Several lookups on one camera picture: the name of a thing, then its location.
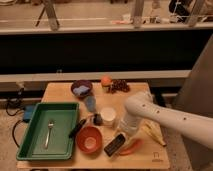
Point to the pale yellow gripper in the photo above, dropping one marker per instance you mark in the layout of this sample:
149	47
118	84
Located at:
125	135

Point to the orange toy carrot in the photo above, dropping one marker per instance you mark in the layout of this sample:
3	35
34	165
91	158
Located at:
134	145

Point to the small dark object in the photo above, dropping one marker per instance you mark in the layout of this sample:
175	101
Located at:
97	119

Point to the yellow toy banana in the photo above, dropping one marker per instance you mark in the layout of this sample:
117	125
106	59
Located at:
150	128

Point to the purple bowl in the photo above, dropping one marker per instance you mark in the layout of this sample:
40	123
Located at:
79	83

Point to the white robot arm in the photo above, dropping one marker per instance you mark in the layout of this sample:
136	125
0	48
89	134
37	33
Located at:
140	105

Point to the white paper cup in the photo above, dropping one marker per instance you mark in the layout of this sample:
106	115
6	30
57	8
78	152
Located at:
108	116

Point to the green plastic tray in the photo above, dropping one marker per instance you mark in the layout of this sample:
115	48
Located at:
60	147

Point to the black eraser block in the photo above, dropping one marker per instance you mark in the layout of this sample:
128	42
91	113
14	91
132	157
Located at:
114	145

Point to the silver metal fork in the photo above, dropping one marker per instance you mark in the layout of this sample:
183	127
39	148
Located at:
50	126

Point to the blue box on floor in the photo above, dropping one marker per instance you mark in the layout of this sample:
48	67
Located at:
28	113

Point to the orange fruit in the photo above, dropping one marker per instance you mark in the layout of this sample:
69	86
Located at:
106	81

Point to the black marker pen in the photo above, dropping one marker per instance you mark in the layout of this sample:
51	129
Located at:
77	128

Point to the dark red grapes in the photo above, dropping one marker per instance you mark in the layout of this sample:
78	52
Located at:
119	85

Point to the orange plastic bowl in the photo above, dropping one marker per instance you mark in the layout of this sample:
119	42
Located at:
89	140

